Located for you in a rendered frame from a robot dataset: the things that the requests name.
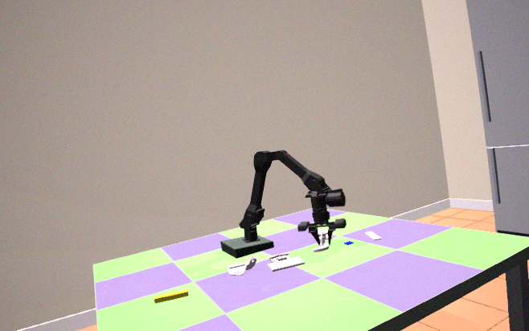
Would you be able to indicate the yellow flat bar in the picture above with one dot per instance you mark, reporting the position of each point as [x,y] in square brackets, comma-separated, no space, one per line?
[170,296]

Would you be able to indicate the white flat bar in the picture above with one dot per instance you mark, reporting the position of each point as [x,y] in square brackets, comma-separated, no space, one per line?
[373,235]

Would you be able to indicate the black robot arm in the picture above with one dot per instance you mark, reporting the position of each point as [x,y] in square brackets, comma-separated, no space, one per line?
[323,196]

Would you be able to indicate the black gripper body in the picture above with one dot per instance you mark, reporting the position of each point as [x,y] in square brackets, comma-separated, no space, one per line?
[321,218]

